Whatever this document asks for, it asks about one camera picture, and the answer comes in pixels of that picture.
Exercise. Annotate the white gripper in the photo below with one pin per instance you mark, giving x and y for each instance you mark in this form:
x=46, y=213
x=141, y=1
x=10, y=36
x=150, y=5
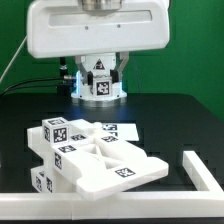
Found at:
x=57, y=28

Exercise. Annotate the white chair back frame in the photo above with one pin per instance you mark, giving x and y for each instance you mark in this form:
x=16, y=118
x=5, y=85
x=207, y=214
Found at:
x=125, y=165

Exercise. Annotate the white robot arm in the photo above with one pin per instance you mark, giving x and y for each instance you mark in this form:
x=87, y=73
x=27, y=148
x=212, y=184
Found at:
x=101, y=64

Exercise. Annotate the white base tag plate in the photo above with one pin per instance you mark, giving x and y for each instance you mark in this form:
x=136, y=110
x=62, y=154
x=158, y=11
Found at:
x=125, y=131

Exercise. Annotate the black camera stand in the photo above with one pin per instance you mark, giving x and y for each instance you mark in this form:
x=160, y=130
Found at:
x=66, y=85

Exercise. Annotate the white U-shaped obstacle frame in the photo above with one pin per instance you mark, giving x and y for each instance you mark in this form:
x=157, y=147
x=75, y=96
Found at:
x=207, y=200

